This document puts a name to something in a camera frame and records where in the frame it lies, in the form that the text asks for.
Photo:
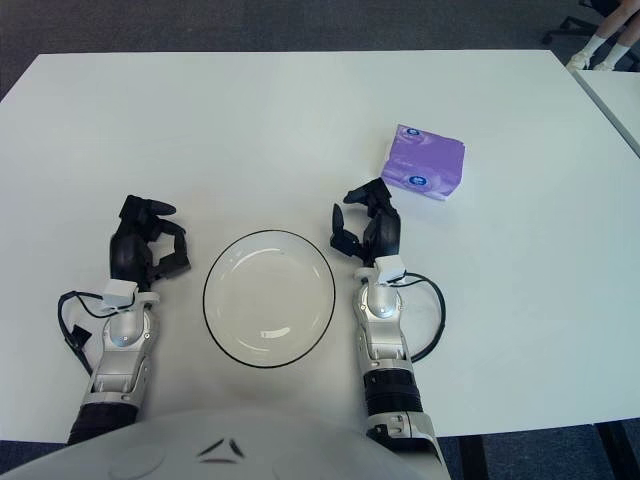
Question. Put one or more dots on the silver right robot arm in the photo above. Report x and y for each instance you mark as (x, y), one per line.
(385, 350)

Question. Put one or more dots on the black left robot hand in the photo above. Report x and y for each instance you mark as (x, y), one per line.
(127, 250)

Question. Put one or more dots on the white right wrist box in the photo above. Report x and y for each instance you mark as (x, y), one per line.
(390, 269)

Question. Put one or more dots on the black table leg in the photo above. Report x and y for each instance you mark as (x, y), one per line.
(470, 457)
(620, 450)

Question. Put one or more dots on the person leg white sock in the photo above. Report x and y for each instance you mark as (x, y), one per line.
(596, 44)
(619, 52)

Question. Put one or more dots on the black office chair base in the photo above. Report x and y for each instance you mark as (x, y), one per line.
(570, 22)

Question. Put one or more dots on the white neighbouring table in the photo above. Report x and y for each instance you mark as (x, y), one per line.
(620, 100)

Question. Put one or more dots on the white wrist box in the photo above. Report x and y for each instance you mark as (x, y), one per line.
(390, 269)
(120, 294)

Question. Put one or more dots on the purple tissue paper pack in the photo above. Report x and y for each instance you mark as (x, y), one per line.
(425, 160)

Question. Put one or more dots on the white plate black rim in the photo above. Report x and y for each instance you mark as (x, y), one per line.
(270, 300)

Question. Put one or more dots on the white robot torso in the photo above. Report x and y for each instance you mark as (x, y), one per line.
(225, 450)

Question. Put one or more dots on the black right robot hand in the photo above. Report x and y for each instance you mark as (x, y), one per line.
(385, 230)

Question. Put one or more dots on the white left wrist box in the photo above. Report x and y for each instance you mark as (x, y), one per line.
(120, 294)

